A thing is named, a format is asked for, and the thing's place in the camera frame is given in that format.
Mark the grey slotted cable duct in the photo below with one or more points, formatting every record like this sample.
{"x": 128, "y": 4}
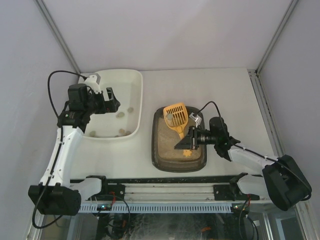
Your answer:
{"x": 154, "y": 208}

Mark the aluminium frame post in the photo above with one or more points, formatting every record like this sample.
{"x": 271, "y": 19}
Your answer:
{"x": 57, "y": 34}
{"x": 277, "y": 34}

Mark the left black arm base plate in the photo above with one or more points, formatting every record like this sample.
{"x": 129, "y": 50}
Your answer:
{"x": 108, "y": 193}

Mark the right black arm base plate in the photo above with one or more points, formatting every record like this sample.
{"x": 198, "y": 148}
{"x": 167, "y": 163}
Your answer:
{"x": 223, "y": 192}

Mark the litter clump in tub centre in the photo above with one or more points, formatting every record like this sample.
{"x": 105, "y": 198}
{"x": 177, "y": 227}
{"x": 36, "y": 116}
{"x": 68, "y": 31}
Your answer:
{"x": 120, "y": 115}

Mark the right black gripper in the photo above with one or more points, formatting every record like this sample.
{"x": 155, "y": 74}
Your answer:
{"x": 193, "y": 138}

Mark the white plastic tub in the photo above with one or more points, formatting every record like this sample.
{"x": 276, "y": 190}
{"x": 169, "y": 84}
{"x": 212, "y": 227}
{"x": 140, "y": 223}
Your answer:
{"x": 127, "y": 85}

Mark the grey clump in litter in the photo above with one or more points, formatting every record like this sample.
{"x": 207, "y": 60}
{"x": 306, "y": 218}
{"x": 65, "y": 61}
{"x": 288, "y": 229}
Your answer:
{"x": 169, "y": 116}

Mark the litter clump tub left corner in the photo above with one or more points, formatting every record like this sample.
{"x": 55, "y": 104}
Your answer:
{"x": 92, "y": 134}

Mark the brown litter box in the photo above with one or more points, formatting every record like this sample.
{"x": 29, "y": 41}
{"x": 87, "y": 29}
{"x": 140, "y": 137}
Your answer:
{"x": 163, "y": 155}

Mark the right aluminium side rail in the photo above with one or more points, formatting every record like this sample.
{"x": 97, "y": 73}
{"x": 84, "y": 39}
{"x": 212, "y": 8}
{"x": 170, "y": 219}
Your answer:
{"x": 266, "y": 112}

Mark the yellow litter scoop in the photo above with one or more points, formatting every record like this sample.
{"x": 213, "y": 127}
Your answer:
{"x": 179, "y": 120}

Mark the left aluminium frame post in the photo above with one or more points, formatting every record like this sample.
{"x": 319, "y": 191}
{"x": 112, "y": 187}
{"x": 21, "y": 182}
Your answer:
{"x": 57, "y": 34}

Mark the right aluminium frame post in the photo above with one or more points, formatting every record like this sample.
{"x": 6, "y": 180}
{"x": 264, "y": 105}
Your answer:
{"x": 277, "y": 34}

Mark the aluminium front rail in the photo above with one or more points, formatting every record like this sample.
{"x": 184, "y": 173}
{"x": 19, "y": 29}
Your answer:
{"x": 170, "y": 192}

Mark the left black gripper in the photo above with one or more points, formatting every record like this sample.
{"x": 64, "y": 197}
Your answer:
{"x": 107, "y": 103}

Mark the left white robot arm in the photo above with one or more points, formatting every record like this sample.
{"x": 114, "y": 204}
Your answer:
{"x": 55, "y": 196}

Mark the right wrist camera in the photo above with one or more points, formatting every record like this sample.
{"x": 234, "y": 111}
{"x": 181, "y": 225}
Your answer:
{"x": 196, "y": 118}

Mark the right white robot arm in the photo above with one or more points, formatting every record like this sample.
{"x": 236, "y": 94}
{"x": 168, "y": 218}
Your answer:
{"x": 279, "y": 178}

